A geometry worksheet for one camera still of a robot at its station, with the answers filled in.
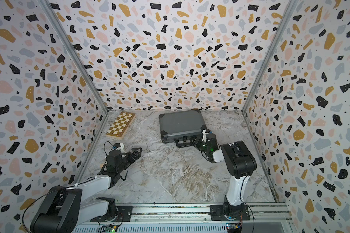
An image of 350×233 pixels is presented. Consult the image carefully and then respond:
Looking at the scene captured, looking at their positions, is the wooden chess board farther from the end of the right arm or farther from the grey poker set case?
the end of the right arm

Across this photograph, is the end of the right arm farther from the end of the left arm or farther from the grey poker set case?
the end of the left arm

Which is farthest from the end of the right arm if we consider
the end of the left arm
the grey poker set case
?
the end of the left arm

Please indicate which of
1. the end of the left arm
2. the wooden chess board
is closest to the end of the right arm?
the end of the left arm

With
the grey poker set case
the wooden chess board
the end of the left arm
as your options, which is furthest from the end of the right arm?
the wooden chess board

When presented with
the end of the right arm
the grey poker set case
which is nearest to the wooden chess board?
the grey poker set case

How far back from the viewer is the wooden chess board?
105cm

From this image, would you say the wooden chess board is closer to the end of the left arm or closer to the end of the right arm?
the end of the left arm
